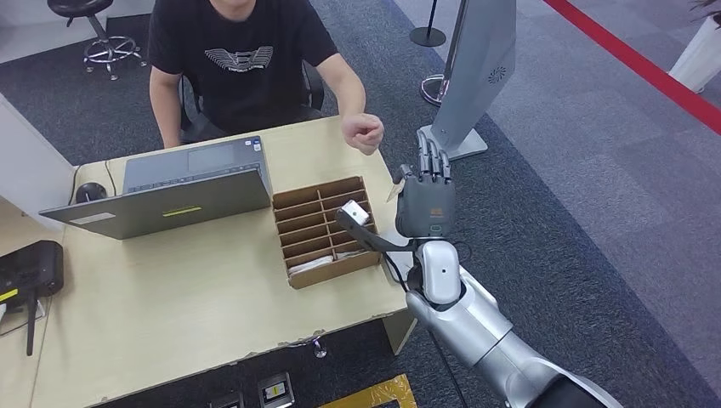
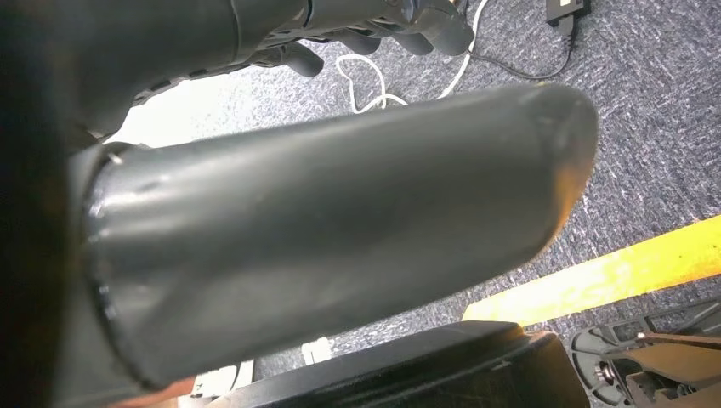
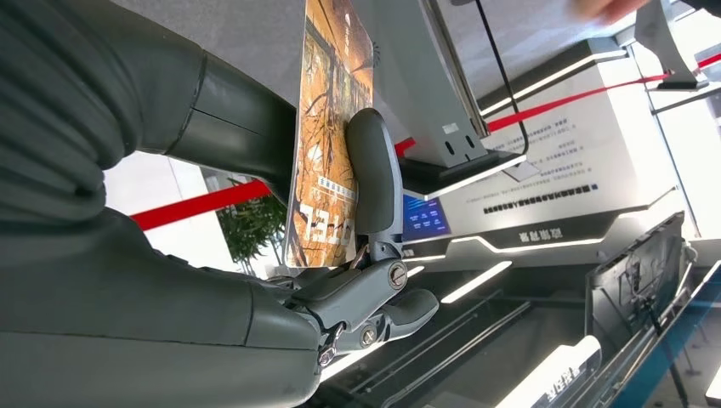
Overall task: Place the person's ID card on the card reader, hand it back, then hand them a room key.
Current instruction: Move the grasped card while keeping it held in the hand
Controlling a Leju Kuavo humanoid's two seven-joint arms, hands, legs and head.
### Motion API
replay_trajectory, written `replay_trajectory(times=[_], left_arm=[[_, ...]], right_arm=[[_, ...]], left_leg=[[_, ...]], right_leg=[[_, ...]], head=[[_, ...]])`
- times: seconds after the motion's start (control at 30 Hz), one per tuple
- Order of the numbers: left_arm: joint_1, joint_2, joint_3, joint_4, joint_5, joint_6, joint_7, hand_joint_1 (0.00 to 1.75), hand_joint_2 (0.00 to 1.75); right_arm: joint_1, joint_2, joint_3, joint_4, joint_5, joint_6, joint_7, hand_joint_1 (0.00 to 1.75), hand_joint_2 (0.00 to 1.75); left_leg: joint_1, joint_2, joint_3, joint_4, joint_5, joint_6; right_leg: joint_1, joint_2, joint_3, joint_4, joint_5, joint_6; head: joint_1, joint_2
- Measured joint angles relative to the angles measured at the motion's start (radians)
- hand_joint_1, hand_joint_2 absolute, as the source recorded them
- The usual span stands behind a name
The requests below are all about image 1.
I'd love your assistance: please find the person's left hand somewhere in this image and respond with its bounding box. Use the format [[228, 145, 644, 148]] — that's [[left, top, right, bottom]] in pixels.
[[341, 112, 386, 156]]

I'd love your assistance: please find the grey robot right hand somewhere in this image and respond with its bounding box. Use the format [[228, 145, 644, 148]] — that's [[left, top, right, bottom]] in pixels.
[[393, 130, 457, 239]]

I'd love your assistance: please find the wooden card organizer box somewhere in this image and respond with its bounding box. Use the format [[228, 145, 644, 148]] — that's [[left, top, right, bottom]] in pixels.
[[271, 176, 383, 291]]

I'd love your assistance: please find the white card in organizer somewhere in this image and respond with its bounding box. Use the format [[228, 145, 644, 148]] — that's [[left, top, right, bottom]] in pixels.
[[288, 254, 337, 276]]

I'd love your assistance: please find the person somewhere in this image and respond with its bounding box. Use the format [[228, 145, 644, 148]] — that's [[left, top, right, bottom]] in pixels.
[[147, 0, 386, 156]]

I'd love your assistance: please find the black office chair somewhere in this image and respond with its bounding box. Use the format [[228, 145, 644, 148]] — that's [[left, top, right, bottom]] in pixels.
[[179, 59, 326, 145]]

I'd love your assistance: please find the chrome stanchion base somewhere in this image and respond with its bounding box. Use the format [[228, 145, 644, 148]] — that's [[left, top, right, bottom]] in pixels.
[[420, 73, 453, 108]]

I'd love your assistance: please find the grey kiosk stand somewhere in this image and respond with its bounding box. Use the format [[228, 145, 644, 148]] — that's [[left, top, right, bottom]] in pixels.
[[419, 0, 518, 162]]

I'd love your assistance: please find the yellow floor tape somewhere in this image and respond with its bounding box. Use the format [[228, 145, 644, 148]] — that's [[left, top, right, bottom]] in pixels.
[[318, 374, 419, 408]]

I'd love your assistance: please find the grey laptop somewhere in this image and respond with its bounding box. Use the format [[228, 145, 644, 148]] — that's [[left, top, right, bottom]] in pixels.
[[39, 134, 275, 241]]

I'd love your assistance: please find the red barrier belt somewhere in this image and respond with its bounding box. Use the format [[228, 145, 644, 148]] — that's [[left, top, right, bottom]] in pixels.
[[543, 0, 721, 136]]

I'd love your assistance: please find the black stool chrome base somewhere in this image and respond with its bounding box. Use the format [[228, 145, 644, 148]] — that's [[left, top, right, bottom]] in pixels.
[[47, 0, 149, 82]]

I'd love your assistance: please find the black computer mouse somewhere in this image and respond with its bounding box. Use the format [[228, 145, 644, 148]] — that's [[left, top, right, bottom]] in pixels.
[[74, 181, 108, 204]]

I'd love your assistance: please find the white planter pot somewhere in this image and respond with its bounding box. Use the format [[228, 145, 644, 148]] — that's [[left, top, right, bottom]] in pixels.
[[668, 14, 721, 94]]

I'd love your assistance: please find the white partition panel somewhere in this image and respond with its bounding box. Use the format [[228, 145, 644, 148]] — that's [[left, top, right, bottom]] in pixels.
[[0, 93, 77, 232]]

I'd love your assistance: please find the green plant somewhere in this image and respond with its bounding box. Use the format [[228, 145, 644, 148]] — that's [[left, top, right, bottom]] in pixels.
[[690, 0, 721, 29]]

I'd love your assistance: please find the black desktop device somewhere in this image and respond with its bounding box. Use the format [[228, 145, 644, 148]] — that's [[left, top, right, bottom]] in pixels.
[[0, 240, 65, 308]]

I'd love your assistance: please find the black antenna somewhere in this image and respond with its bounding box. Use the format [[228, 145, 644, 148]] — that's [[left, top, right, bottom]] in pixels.
[[25, 297, 42, 357]]

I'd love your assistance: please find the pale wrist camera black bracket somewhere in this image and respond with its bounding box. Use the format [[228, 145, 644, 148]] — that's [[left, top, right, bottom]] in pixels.
[[335, 200, 419, 253]]

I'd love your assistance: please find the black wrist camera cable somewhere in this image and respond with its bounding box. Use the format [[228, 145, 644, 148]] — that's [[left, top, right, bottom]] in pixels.
[[383, 252, 469, 408]]

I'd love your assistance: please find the black stanchion post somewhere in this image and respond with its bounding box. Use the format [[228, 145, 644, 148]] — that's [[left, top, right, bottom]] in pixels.
[[409, 0, 447, 48]]

